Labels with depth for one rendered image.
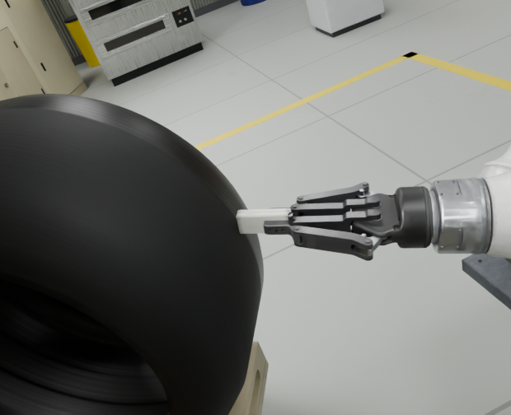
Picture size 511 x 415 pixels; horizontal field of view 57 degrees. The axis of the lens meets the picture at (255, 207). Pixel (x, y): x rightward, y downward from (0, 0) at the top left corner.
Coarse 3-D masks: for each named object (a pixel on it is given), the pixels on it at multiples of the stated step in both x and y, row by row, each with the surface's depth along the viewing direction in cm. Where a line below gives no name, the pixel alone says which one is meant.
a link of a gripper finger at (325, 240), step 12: (300, 228) 57; (312, 228) 56; (312, 240) 56; (324, 240) 55; (336, 240) 55; (348, 240) 54; (360, 240) 53; (372, 240) 53; (336, 252) 56; (348, 252) 55
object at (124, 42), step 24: (72, 0) 543; (96, 0) 552; (120, 0) 559; (144, 0) 568; (168, 0) 580; (96, 24) 561; (120, 24) 573; (144, 24) 577; (168, 24) 591; (192, 24) 603; (96, 48) 575; (120, 48) 583; (144, 48) 595; (168, 48) 606; (192, 48) 620; (120, 72) 598; (144, 72) 612
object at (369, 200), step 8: (352, 200) 59; (360, 200) 58; (368, 200) 58; (376, 200) 57; (296, 208) 60; (304, 208) 60; (312, 208) 59; (320, 208) 59; (328, 208) 59; (336, 208) 59; (344, 208) 58; (304, 216) 61
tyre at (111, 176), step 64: (0, 128) 53; (64, 128) 54; (128, 128) 58; (0, 192) 46; (64, 192) 47; (128, 192) 50; (192, 192) 57; (0, 256) 46; (64, 256) 45; (128, 256) 47; (192, 256) 52; (256, 256) 68; (0, 320) 86; (64, 320) 93; (128, 320) 49; (192, 320) 51; (0, 384) 81; (64, 384) 86; (128, 384) 87; (192, 384) 55
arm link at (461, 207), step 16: (432, 192) 55; (448, 192) 53; (464, 192) 52; (480, 192) 52; (432, 208) 54; (448, 208) 52; (464, 208) 52; (480, 208) 51; (448, 224) 52; (464, 224) 51; (480, 224) 51; (432, 240) 55; (448, 240) 53; (464, 240) 52; (480, 240) 52
